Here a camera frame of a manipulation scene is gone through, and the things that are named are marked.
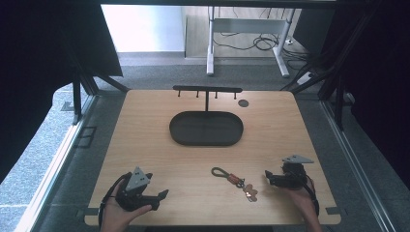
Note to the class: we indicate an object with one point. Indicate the black metal stand frame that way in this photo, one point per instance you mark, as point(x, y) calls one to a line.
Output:
point(335, 80)
point(77, 96)

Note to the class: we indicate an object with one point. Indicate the white power strip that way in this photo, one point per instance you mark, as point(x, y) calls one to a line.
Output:
point(304, 78)

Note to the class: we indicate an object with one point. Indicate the person's left hand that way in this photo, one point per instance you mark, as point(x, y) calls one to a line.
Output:
point(117, 216)

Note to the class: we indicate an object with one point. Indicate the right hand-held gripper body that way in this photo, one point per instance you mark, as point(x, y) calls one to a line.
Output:
point(291, 175)

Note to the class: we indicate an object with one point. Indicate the white metal desk frame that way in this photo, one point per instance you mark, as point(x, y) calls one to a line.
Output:
point(211, 48)

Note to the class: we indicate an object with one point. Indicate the black key stand with tray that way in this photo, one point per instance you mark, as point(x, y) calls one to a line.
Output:
point(206, 127)

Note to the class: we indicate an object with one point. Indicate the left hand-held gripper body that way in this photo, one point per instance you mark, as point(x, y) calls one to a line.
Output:
point(135, 193)

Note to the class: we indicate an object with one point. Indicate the round grey table grommet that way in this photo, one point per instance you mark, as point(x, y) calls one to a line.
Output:
point(243, 103)

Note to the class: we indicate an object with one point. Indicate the person's right hand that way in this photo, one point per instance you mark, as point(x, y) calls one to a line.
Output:
point(301, 201)

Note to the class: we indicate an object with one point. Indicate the black curtain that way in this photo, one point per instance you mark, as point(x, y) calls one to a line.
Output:
point(380, 80)
point(38, 64)

